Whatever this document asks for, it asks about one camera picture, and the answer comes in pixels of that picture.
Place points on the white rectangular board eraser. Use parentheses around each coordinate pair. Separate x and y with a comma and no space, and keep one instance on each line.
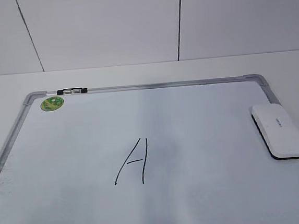
(277,129)

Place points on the round green sticker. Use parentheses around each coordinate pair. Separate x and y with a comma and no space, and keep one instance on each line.
(52,103)

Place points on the white whiteboard with aluminium frame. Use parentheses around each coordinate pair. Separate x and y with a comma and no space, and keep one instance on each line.
(180,153)

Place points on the black and silver frame clip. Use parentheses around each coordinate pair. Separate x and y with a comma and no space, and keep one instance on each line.
(71,91)

